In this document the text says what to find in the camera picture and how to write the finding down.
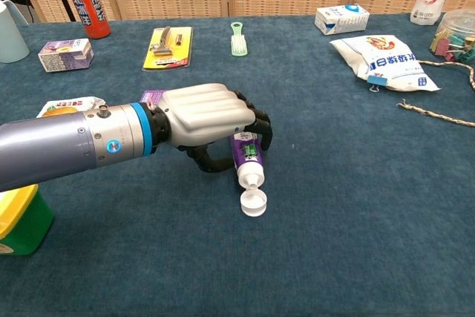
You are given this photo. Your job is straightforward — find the light blue plastic cup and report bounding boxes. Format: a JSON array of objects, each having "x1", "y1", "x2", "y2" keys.
[{"x1": 0, "y1": 0, "x2": 30, "y2": 65}]

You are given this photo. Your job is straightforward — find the purple box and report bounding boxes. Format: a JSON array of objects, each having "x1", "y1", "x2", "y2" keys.
[{"x1": 140, "y1": 89, "x2": 167, "y2": 105}]

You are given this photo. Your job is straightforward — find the orange soda can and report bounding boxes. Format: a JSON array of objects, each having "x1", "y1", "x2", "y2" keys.
[{"x1": 61, "y1": 0, "x2": 112, "y2": 40}]

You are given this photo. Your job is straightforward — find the braided beige rope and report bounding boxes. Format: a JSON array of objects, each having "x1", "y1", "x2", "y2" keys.
[{"x1": 396, "y1": 59, "x2": 475, "y2": 128}]

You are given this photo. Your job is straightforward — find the burger snack packet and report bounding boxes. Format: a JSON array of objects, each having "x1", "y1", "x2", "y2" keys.
[{"x1": 36, "y1": 96, "x2": 108, "y2": 119}]

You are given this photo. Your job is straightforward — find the purple white toothpaste tube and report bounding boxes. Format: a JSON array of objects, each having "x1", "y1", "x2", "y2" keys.
[{"x1": 229, "y1": 131, "x2": 268, "y2": 218}]

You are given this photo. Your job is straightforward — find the blue binder clip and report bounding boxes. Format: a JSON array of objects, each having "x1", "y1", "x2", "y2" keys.
[{"x1": 367, "y1": 74, "x2": 389, "y2": 93}]

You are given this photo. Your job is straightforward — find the small purple white carton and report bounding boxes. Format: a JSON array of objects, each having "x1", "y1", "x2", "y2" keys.
[{"x1": 37, "y1": 38, "x2": 95, "y2": 73}]

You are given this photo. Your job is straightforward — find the razor on yellow card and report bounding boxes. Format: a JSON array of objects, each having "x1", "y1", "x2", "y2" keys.
[{"x1": 142, "y1": 26, "x2": 194, "y2": 71}]

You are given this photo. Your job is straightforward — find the yellow lidded green container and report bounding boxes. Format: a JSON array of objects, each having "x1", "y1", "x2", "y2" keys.
[{"x1": 0, "y1": 182, "x2": 55, "y2": 257}]

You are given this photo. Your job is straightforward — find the white blue milk carton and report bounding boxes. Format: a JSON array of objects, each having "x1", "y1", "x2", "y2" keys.
[{"x1": 314, "y1": 4, "x2": 371, "y2": 36}]

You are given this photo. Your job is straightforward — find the white powder bag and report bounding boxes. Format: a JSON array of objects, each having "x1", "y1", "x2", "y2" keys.
[{"x1": 329, "y1": 34, "x2": 442, "y2": 93}]

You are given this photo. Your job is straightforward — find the clear jar of binder clips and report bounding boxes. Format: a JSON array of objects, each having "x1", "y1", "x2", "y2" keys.
[{"x1": 429, "y1": 8, "x2": 475, "y2": 65}]

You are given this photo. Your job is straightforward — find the green plastic brush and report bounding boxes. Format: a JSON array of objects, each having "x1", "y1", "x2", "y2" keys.
[{"x1": 229, "y1": 22, "x2": 249, "y2": 58}]

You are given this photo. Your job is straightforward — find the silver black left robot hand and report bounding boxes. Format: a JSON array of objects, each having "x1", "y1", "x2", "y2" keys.
[{"x1": 150, "y1": 82, "x2": 275, "y2": 174}]

